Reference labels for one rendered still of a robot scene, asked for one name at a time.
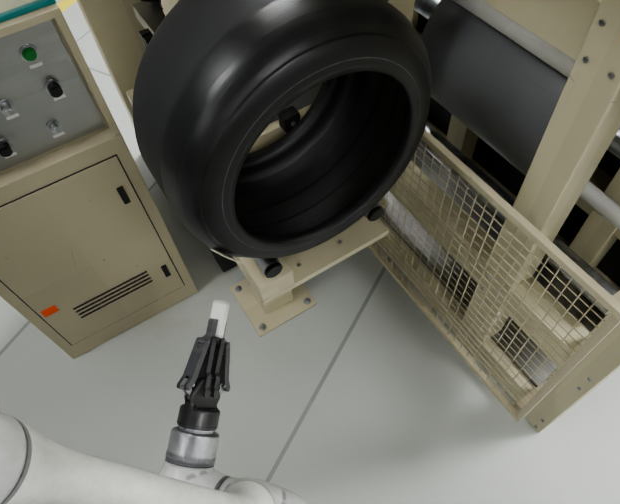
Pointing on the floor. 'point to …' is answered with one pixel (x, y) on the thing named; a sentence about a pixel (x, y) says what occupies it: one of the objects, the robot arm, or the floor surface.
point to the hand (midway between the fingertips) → (218, 319)
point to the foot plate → (302, 300)
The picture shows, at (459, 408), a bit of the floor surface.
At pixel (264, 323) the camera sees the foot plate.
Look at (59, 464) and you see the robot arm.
